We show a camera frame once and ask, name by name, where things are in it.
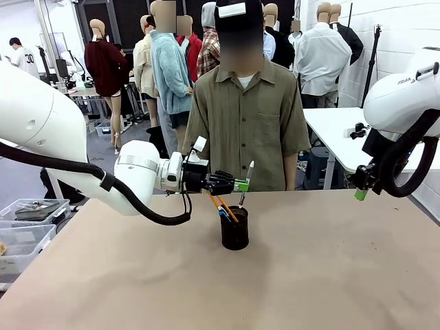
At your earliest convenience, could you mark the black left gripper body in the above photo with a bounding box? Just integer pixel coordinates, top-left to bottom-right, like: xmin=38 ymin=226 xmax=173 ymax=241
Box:
xmin=181 ymin=160 xmax=211 ymax=194

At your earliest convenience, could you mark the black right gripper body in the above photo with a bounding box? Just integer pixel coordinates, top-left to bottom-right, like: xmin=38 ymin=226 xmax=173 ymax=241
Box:
xmin=353 ymin=163 xmax=379 ymax=190

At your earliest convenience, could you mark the yellow pencil pink eraser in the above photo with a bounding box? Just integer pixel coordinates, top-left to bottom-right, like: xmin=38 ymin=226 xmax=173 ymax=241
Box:
xmin=217 ymin=195 xmax=239 ymax=223
xmin=206 ymin=191 xmax=223 ymax=211

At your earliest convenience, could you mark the grey pen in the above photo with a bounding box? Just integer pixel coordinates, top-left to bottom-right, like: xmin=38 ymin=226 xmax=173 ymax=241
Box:
xmin=238 ymin=160 xmax=256 ymax=208

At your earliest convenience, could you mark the person's left forearm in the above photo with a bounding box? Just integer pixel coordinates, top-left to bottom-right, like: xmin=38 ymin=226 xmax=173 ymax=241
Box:
xmin=283 ymin=150 xmax=298 ymax=192

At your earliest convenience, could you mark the black mesh pen holder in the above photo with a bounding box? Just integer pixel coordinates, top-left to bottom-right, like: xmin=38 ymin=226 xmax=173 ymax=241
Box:
xmin=219 ymin=205 xmax=250 ymax=251

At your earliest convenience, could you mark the white table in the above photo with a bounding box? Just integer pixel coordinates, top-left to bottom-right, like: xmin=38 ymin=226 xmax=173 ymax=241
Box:
xmin=302 ymin=107 xmax=440 ymax=190

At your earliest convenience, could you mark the person in olive shirt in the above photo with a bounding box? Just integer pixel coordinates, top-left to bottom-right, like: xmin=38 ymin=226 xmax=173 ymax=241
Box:
xmin=181 ymin=0 xmax=312 ymax=192

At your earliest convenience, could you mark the small clear floor bin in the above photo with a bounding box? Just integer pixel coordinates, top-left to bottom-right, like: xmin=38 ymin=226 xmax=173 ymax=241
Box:
xmin=95 ymin=121 xmax=113 ymax=138

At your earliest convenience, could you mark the mannequin in blue fleece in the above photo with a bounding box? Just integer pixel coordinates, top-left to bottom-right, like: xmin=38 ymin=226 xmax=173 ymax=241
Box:
xmin=149 ymin=0 xmax=194 ymax=157

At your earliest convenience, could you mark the black tripod stand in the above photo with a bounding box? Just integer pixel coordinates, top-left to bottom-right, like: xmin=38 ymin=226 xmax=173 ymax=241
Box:
xmin=360 ymin=23 xmax=384 ymax=109

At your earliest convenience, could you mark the mannequin in white shirt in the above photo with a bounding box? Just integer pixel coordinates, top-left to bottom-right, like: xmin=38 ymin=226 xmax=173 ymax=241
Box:
xmin=293 ymin=1 xmax=353 ymax=108

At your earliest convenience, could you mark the mannequin in plaid shirt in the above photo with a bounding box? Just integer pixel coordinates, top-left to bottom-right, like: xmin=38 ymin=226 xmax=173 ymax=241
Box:
xmin=196 ymin=1 xmax=221 ymax=78

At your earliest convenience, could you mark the mannequin in beige jacket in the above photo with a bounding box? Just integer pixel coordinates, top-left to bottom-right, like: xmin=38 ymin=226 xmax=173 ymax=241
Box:
xmin=133 ymin=14 xmax=160 ymax=129

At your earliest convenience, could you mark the mannequin in red jacket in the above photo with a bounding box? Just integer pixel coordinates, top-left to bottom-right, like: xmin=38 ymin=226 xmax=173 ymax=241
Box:
xmin=175 ymin=14 xmax=204 ymax=83

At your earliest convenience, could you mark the mannequin in black suit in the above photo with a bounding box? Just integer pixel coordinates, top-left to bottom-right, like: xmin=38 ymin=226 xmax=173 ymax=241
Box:
xmin=329 ymin=3 xmax=365 ymax=67

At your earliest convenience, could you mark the mannequin in black jacket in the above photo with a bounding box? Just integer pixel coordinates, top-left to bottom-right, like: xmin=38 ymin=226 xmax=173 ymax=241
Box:
xmin=263 ymin=3 xmax=296 ymax=72

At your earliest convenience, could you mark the mannequin in maroon dress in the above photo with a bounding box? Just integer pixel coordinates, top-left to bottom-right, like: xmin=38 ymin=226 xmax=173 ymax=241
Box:
xmin=84 ymin=19 xmax=130 ymax=155

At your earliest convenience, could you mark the clear bin with dark tray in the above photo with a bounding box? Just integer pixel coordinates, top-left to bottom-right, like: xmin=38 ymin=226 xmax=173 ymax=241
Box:
xmin=0 ymin=198 xmax=72 ymax=226

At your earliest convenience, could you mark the clear empty plastic bin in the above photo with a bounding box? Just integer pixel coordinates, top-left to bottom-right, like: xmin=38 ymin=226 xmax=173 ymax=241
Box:
xmin=0 ymin=223 xmax=58 ymax=276

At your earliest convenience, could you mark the person in white jersey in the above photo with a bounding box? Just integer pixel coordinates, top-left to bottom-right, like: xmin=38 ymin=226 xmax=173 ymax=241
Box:
xmin=8 ymin=36 xmax=41 ymax=80

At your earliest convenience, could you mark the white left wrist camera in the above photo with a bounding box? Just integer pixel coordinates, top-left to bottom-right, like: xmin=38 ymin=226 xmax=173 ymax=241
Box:
xmin=187 ymin=135 xmax=209 ymax=163

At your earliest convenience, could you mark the small black camera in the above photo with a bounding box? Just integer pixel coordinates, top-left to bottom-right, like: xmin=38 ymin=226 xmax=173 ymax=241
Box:
xmin=344 ymin=122 xmax=371 ymax=140

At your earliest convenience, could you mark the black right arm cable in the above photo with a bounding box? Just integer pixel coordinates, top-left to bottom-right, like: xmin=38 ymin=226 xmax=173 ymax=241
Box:
xmin=372 ymin=111 xmax=440 ymax=199

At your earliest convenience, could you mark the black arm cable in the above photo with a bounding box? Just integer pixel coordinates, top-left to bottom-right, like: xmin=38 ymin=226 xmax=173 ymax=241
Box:
xmin=372 ymin=111 xmax=440 ymax=199
xmin=0 ymin=140 xmax=193 ymax=227

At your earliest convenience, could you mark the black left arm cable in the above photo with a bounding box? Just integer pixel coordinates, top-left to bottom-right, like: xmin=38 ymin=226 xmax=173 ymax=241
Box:
xmin=0 ymin=140 xmax=193 ymax=227

